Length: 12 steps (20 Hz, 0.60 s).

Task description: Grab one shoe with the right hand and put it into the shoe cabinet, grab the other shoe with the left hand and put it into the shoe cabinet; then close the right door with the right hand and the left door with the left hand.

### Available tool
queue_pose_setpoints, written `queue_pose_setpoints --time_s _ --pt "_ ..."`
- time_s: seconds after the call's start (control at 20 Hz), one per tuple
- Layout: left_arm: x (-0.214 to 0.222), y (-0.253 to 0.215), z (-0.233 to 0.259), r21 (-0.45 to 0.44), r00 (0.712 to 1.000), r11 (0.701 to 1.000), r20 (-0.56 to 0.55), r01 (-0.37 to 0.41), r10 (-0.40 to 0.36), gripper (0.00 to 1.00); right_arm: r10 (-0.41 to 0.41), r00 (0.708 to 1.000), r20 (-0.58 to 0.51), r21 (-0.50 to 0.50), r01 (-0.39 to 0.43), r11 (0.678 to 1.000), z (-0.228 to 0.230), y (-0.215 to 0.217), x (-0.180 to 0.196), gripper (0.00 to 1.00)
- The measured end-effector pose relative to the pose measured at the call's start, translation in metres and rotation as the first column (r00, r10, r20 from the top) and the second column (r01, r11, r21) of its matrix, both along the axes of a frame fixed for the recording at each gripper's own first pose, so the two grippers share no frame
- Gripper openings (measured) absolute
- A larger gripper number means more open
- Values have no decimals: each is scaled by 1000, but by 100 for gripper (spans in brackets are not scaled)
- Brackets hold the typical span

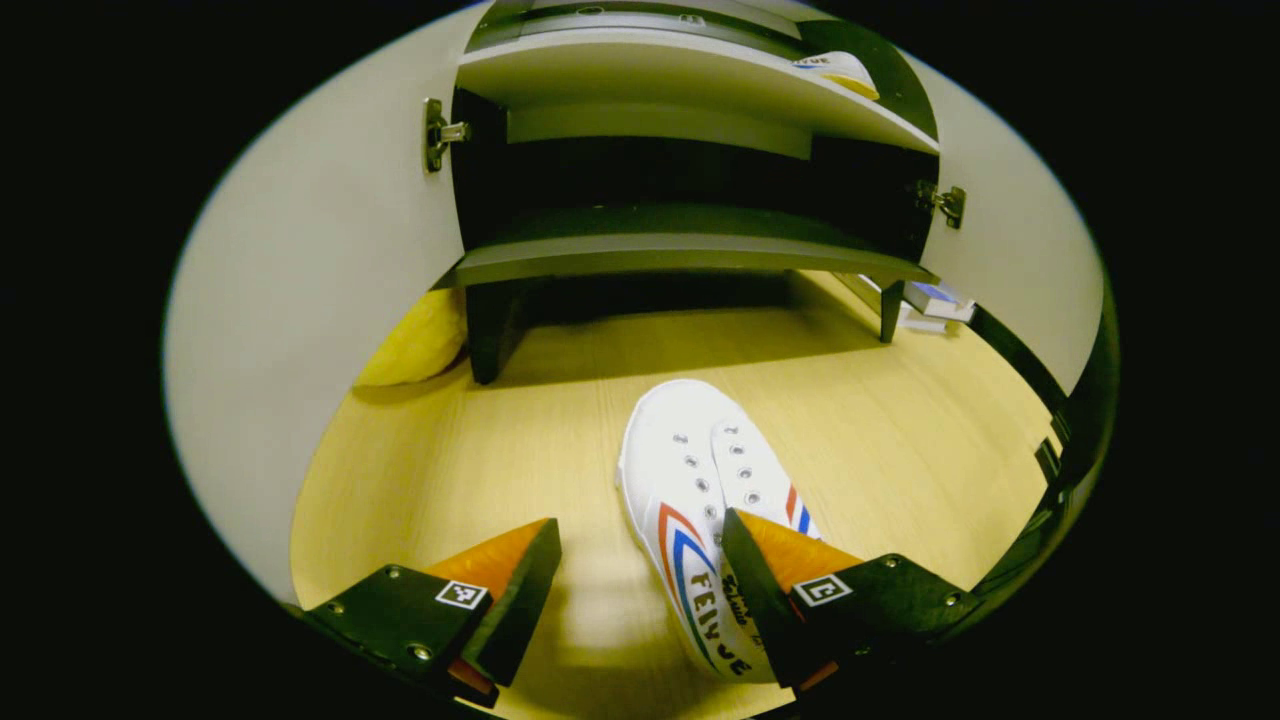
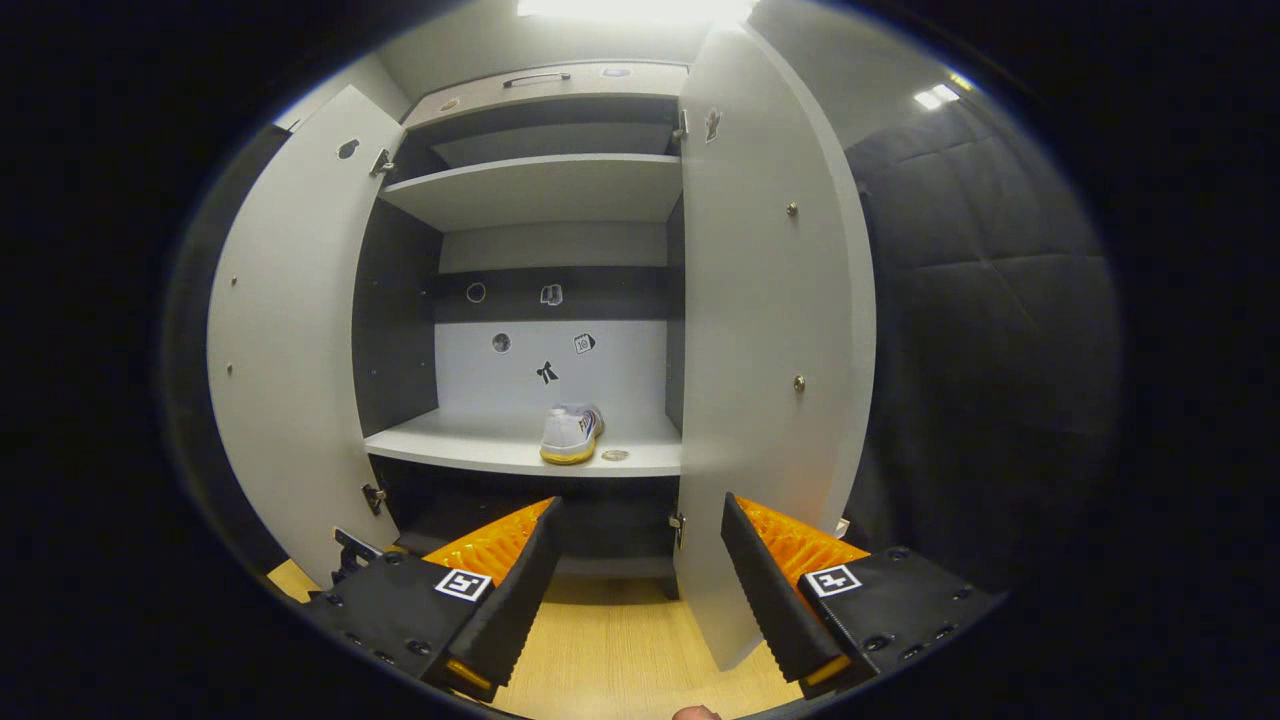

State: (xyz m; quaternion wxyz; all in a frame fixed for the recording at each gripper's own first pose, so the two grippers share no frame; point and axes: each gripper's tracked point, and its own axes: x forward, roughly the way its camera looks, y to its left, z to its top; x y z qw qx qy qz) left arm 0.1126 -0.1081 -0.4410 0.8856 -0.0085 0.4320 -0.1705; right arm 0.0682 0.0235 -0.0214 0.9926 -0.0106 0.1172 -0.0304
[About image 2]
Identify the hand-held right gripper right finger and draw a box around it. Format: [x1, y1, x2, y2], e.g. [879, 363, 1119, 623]
[720, 492, 1006, 701]

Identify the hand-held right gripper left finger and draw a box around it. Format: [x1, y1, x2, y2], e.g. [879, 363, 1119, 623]
[300, 496, 564, 703]

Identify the white striped shoe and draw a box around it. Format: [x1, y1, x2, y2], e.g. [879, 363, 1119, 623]
[540, 403, 605, 466]

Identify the grey cabinet door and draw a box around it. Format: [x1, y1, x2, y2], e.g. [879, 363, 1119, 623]
[672, 22, 878, 673]
[207, 85, 406, 591]

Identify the grey shoe cabinet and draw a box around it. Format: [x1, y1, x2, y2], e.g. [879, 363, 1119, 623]
[350, 62, 691, 601]

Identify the large ceiling light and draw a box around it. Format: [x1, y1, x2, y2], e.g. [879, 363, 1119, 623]
[515, 0, 756, 26]

